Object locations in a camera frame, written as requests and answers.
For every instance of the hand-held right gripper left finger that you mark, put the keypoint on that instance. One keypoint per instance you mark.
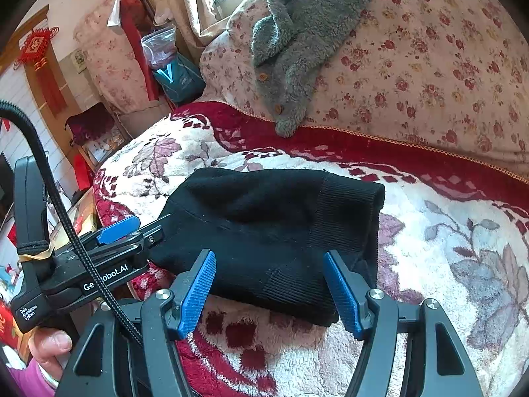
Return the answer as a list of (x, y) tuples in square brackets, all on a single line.
[(198, 293)]

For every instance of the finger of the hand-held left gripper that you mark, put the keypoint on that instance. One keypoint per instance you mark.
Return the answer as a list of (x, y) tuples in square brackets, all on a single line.
[(153, 235), (118, 229)]

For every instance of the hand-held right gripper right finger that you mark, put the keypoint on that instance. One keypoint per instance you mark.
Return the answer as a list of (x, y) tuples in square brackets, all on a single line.
[(343, 293)]

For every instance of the black pants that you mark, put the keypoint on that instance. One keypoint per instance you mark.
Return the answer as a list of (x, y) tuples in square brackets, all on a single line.
[(268, 223)]

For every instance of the person's left hand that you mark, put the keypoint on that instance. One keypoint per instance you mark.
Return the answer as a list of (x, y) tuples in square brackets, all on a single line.
[(49, 345)]

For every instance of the beige rubber band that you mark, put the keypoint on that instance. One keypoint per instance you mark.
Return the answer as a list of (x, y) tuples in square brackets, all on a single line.
[(41, 252)]

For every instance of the printed board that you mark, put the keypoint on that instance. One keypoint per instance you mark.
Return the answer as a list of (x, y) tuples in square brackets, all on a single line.
[(105, 147)]

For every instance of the red white floral blanket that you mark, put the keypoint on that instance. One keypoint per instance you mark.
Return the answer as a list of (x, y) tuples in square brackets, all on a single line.
[(434, 256)]

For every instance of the dark red cloth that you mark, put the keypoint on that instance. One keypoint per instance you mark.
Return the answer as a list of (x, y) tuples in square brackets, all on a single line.
[(91, 124)]

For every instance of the black screen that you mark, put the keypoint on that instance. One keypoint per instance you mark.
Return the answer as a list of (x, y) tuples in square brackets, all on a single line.
[(5, 182)]

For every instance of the teal bag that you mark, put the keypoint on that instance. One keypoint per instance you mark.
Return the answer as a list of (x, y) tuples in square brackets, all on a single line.
[(179, 78)]

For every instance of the clear plastic bag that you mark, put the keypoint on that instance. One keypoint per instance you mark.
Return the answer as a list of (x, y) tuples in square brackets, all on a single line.
[(159, 47)]

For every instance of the red hanging cloth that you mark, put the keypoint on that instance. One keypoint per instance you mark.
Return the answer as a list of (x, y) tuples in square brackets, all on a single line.
[(136, 41)]

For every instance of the grey fleece jacket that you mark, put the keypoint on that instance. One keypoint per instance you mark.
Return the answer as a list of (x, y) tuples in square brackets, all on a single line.
[(297, 49)]

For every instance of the beige curtain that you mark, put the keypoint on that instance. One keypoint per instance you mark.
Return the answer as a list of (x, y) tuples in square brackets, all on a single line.
[(186, 0)]

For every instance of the beige floral quilt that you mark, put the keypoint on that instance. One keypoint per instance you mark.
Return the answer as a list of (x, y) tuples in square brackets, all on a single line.
[(434, 70)]

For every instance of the small wall card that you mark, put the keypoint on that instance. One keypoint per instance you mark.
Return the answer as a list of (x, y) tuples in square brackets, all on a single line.
[(79, 60)]

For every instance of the red knot wall ornament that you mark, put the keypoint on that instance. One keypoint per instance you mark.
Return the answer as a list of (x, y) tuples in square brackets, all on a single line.
[(35, 45)]

